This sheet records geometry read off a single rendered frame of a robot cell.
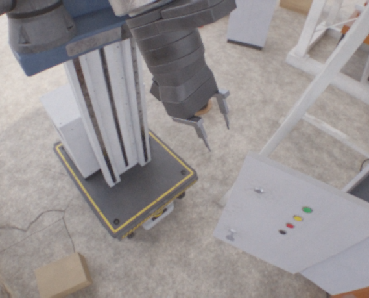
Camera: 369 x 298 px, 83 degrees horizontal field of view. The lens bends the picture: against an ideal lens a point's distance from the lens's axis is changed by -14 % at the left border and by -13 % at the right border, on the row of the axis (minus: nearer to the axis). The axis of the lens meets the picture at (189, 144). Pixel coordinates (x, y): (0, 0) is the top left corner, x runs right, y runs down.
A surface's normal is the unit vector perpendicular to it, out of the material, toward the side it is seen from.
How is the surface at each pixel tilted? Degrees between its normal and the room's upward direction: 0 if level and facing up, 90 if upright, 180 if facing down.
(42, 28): 70
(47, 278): 0
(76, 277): 0
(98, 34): 90
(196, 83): 63
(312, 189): 90
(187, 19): 87
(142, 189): 0
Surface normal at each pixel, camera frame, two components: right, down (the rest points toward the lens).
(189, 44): 0.59, 0.35
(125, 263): 0.07, -0.64
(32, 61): 0.69, 0.59
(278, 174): -0.47, 0.66
